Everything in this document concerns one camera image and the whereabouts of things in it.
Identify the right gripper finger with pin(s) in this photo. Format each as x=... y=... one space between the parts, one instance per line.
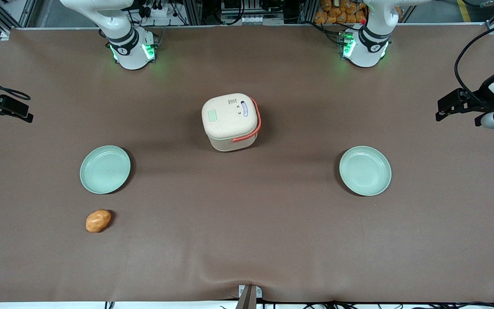
x=13 y=106
x=2 y=114

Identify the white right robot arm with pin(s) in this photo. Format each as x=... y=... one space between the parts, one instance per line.
x=127 y=40

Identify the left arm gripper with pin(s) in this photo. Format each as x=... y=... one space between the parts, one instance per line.
x=481 y=100

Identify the orange-brown bread roll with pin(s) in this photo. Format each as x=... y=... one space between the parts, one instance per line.
x=98 y=220

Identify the brown table cover mat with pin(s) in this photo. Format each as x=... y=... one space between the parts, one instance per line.
x=247 y=236

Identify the bag of orange bread rolls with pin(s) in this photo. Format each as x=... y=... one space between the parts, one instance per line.
x=337 y=13

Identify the metal table edge bracket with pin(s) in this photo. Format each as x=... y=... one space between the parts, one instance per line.
x=249 y=296

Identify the pale green round plate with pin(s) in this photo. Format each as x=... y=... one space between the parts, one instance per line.
x=365 y=171
x=104 y=169

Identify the white power strip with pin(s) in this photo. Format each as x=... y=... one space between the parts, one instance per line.
x=157 y=8

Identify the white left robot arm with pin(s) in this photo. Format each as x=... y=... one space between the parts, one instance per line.
x=369 y=43

